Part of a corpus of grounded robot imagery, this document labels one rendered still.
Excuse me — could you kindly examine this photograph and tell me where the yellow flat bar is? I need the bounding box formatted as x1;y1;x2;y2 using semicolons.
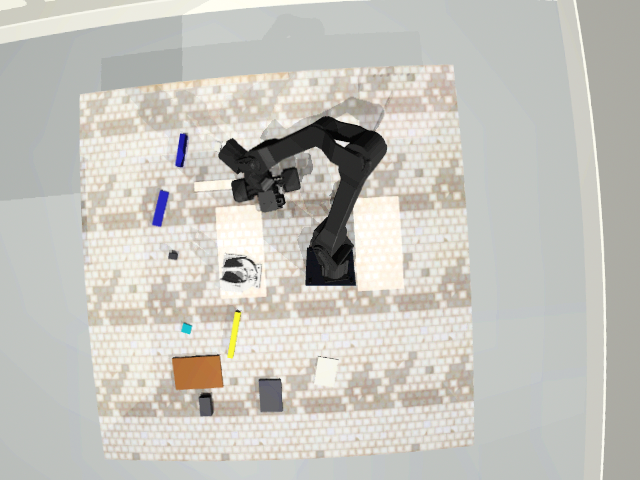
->
227;311;241;358

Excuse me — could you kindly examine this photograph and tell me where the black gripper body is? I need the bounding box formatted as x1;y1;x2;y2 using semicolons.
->
231;167;301;202

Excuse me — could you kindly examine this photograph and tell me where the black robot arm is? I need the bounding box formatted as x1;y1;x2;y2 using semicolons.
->
218;116;387;283

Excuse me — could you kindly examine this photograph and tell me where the blue rectangular bar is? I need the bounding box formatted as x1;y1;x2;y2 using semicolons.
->
175;134;187;167
153;191;169;227

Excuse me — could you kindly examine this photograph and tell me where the orange-brown flat plate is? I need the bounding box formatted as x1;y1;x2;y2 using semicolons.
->
172;355;223;390

